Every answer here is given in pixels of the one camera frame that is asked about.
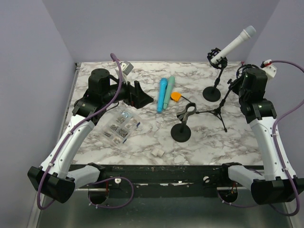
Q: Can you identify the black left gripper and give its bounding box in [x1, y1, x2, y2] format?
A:
[103, 74, 153, 109]

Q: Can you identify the blue microphone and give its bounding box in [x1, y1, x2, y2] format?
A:
[157, 78, 168, 113]

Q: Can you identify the mint green microphone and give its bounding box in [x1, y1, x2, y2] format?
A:
[163, 76, 175, 110]

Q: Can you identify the black round-base microphone stand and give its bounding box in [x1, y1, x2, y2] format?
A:
[171, 103, 197, 143]

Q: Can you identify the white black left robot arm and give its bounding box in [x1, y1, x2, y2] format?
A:
[28, 68, 153, 204]

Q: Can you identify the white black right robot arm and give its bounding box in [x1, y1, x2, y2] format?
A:
[218, 68, 304, 205]

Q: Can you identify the white microphone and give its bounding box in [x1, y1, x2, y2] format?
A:
[211, 26, 256, 64]

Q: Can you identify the orange tape measure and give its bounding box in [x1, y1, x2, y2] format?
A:
[171, 92, 181, 102]

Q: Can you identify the clear plastic screw box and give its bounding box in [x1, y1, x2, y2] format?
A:
[102, 108, 142, 146]

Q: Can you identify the small white plastic fitting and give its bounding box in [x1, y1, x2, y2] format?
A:
[151, 148, 164, 158]

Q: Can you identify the black shock-mount tripod stand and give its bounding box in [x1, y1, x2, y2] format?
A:
[196, 63, 261, 133]

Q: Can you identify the black shock-mount stand round base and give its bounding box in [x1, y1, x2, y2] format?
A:
[202, 47, 229, 103]

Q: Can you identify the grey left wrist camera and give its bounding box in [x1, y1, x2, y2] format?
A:
[119, 61, 133, 84]

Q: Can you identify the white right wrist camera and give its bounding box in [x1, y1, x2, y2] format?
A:
[260, 59, 277, 80]

